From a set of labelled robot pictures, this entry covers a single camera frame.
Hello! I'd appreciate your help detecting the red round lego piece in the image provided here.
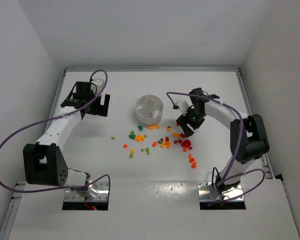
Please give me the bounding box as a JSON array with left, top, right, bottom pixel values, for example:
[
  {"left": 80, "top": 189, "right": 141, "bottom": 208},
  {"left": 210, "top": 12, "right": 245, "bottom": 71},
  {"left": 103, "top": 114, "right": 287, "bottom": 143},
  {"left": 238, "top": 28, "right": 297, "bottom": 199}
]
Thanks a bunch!
[{"left": 181, "top": 139, "right": 192, "bottom": 148}]

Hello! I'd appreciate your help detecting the orange arch lego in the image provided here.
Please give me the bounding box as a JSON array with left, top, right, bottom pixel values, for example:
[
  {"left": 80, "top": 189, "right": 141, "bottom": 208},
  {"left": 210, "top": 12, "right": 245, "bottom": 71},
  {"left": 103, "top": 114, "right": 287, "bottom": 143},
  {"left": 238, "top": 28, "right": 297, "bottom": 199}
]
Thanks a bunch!
[{"left": 172, "top": 132, "right": 180, "bottom": 138}]

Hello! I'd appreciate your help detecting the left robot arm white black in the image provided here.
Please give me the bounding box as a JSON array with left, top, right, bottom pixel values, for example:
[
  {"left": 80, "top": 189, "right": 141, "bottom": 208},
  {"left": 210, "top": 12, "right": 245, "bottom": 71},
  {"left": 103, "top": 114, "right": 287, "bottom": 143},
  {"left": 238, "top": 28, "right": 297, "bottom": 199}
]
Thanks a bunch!
[{"left": 22, "top": 80, "right": 110, "bottom": 199}]

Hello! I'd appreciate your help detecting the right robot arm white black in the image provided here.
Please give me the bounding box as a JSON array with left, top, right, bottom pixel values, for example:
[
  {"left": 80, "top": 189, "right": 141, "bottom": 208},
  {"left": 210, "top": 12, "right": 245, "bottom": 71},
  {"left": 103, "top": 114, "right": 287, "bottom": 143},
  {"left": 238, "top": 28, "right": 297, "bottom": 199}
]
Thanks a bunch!
[{"left": 173, "top": 88, "right": 270, "bottom": 194}]

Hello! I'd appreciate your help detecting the orange lego stack right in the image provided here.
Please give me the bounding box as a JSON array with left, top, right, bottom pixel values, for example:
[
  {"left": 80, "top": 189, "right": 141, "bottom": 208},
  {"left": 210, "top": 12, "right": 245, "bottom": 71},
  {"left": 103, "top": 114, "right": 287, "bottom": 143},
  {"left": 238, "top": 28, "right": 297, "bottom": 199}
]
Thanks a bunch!
[{"left": 188, "top": 154, "right": 197, "bottom": 169}]

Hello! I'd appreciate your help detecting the white round divided container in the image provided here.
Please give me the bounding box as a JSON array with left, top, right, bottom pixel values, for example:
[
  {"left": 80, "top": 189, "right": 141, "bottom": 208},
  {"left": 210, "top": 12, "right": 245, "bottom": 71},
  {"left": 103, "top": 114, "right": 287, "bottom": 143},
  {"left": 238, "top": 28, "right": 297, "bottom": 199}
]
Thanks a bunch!
[{"left": 134, "top": 95, "right": 164, "bottom": 126}]

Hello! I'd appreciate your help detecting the yellow orange lego cluster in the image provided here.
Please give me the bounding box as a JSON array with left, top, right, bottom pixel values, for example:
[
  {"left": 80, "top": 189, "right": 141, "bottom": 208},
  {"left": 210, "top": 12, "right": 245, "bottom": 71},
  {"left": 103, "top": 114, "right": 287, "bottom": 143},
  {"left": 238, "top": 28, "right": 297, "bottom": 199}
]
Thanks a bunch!
[{"left": 134, "top": 134, "right": 145, "bottom": 142}]

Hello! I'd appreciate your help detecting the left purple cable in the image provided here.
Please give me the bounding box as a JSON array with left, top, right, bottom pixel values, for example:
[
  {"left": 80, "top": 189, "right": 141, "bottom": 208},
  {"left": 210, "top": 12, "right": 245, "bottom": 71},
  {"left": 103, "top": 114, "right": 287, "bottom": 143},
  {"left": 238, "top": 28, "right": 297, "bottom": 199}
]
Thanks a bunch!
[{"left": 0, "top": 69, "right": 111, "bottom": 194}]

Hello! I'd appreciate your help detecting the purple cable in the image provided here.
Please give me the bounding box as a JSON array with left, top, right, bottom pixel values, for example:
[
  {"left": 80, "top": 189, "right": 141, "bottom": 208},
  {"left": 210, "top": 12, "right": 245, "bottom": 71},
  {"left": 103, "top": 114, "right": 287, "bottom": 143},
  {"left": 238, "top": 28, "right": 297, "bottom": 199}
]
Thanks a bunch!
[
  {"left": 166, "top": 91, "right": 266, "bottom": 202},
  {"left": 0, "top": 69, "right": 111, "bottom": 194}
]

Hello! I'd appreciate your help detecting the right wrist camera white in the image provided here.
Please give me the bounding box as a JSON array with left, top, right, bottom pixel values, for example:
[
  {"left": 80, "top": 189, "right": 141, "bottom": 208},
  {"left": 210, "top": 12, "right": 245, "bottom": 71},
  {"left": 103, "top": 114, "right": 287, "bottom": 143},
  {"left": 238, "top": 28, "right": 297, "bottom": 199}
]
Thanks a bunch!
[{"left": 173, "top": 100, "right": 190, "bottom": 115}]

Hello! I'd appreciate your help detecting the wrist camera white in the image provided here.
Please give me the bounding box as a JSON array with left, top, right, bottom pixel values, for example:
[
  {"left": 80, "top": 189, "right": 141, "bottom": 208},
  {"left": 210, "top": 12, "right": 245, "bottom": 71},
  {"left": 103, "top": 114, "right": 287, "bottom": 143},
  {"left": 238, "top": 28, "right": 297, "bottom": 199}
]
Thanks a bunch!
[
  {"left": 173, "top": 100, "right": 190, "bottom": 115},
  {"left": 91, "top": 78, "right": 105, "bottom": 95}
]

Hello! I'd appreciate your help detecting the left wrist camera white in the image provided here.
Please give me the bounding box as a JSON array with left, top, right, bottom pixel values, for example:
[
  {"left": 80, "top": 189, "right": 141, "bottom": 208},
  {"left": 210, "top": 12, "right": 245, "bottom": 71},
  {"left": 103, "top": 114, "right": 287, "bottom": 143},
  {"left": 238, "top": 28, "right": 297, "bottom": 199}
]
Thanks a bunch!
[{"left": 91, "top": 78, "right": 105, "bottom": 95}]

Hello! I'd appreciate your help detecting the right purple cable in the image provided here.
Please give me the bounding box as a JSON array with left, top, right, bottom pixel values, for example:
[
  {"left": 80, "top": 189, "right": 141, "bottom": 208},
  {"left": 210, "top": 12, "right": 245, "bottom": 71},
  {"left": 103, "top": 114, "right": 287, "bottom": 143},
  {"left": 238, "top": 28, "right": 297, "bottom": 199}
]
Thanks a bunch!
[{"left": 166, "top": 91, "right": 266, "bottom": 202}]

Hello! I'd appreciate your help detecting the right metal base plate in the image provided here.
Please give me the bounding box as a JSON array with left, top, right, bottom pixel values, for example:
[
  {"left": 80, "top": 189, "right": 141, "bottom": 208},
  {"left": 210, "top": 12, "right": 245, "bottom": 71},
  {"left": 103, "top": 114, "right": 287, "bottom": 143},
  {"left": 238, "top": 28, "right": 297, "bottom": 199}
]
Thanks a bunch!
[{"left": 197, "top": 181, "right": 245, "bottom": 202}]

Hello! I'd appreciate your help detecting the metal base plate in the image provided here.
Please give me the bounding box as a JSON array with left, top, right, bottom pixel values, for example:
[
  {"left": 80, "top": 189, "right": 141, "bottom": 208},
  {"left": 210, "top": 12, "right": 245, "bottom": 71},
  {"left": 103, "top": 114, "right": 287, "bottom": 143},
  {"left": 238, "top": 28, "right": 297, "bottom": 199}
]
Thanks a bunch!
[
  {"left": 64, "top": 181, "right": 110, "bottom": 203},
  {"left": 197, "top": 181, "right": 245, "bottom": 202}
]

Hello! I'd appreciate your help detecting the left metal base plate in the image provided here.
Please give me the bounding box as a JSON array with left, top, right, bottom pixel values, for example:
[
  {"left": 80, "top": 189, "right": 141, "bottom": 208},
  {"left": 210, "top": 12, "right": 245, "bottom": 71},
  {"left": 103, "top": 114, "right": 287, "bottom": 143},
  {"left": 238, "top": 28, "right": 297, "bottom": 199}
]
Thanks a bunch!
[{"left": 64, "top": 181, "right": 110, "bottom": 203}]

